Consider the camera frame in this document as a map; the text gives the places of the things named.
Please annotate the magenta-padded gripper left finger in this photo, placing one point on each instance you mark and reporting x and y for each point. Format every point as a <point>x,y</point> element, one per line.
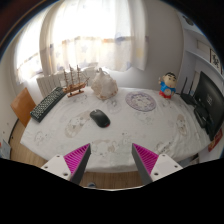
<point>75,159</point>

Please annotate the black computer keyboard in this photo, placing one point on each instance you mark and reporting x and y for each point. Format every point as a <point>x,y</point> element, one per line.
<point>47,104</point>

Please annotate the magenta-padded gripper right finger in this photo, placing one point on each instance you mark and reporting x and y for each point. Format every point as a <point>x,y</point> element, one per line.
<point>148,160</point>

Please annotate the cartoon boy figurine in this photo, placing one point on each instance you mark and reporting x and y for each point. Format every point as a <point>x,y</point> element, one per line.
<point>167,87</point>

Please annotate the large white conch shell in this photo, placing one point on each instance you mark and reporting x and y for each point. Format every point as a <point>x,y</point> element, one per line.
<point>104,87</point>

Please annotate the white radiator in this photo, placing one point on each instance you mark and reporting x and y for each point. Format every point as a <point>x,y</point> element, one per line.
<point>48,83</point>

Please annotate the white printed tablecloth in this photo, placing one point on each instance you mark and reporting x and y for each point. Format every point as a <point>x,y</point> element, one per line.
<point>140,130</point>

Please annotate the black desktop device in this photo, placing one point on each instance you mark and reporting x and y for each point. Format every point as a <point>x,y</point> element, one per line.
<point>201,116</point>

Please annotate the sheer white star-print curtain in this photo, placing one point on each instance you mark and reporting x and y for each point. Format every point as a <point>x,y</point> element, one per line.
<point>96,36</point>

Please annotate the wooden model sailing ship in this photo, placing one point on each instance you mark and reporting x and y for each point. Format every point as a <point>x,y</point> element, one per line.
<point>74,88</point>

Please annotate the round purple printed mouse pad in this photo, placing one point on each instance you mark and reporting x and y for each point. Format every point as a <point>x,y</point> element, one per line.
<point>140,101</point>

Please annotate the brown wooden chair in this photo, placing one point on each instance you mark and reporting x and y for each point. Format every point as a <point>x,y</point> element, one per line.
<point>23,106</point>

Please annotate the black computer mouse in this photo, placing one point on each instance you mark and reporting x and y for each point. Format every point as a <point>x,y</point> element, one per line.
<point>99,118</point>

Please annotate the black router with antennas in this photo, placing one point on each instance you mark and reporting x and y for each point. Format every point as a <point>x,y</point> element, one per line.
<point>188,99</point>

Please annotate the black computer monitor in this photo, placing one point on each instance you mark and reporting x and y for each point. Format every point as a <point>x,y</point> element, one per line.
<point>210,100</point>

